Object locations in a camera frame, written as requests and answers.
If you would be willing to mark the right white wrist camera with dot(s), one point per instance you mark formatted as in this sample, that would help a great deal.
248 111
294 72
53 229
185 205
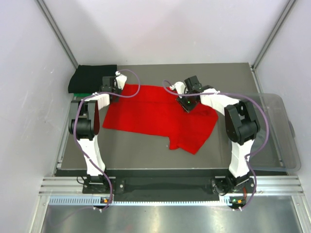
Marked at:
179 87

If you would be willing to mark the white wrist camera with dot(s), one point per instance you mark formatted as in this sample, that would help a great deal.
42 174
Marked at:
120 79
179 87

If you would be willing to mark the grey slotted cable duct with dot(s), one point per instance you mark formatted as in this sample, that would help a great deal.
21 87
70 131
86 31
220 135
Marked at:
102 201

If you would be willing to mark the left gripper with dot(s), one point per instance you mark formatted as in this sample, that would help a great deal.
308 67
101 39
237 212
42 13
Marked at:
119 90

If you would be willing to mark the red t shirt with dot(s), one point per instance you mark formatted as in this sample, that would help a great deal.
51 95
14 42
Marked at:
151 110

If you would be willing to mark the clear plastic bin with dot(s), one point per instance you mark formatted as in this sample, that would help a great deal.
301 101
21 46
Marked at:
280 152

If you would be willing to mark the folded green t shirt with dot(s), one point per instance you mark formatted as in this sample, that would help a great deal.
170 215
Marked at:
81 95

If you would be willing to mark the left corner aluminium post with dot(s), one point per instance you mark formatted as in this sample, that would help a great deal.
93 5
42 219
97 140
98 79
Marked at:
54 26

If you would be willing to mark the grey t shirt in bin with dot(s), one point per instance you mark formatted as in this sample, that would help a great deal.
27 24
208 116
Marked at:
259 142

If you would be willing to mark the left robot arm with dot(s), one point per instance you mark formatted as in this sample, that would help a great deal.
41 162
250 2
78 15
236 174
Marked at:
84 122

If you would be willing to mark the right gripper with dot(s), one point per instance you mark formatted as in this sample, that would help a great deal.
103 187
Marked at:
188 108

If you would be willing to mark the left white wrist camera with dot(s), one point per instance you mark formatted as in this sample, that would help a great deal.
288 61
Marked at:
120 79

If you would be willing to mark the corner aluminium post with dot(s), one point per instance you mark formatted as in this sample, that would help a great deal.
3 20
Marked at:
54 26
285 12

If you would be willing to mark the folded black t shirt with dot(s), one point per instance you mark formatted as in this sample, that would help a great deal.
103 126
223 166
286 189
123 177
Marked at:
88 79

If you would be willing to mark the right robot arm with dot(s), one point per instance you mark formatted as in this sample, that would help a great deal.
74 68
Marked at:
241 126

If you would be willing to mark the right corner aluminium post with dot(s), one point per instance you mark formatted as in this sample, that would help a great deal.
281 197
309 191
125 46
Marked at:
285 12

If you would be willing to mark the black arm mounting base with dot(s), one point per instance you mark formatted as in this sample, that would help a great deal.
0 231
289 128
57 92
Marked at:
171 184

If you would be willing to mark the aluminium frame rail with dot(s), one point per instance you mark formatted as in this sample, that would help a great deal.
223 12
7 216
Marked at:
266 186

